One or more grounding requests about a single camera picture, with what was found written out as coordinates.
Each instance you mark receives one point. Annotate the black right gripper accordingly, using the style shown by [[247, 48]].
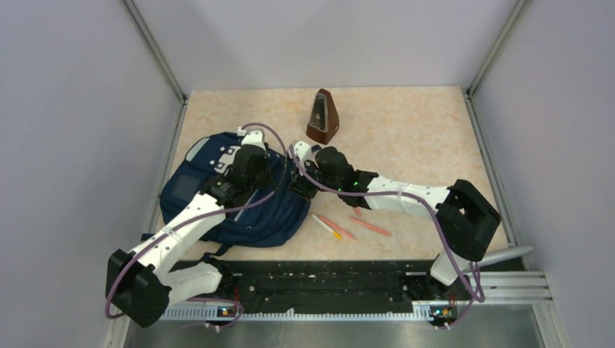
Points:
[[300, 186]]

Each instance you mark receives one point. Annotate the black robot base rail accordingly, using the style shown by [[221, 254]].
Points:
[[333, 287]]

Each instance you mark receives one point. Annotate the white yellow-tipped pen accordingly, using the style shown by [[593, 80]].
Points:
[[326, 227]]

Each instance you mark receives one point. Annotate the grey metal tube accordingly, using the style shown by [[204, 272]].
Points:
[[502, 255]]

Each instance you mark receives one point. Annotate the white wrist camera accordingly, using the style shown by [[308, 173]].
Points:
[[300, 152], [252, 137]]

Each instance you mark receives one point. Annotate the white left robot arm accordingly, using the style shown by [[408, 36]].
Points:
[[142, 283]]

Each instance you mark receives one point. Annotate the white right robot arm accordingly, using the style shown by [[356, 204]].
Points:
[[464, 219]]

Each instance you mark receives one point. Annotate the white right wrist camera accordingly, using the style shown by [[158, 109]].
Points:
[[300, 152]]

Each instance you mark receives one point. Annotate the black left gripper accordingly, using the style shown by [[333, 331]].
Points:
[[267, 177]]

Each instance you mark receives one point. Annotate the brown wooden metronome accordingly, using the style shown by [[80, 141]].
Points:
[[324, 122]]

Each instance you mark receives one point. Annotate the navy blue student backpack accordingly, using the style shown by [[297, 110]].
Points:
[[269, 224]]

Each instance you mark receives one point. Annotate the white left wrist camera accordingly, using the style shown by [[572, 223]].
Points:
[[252, 137]]

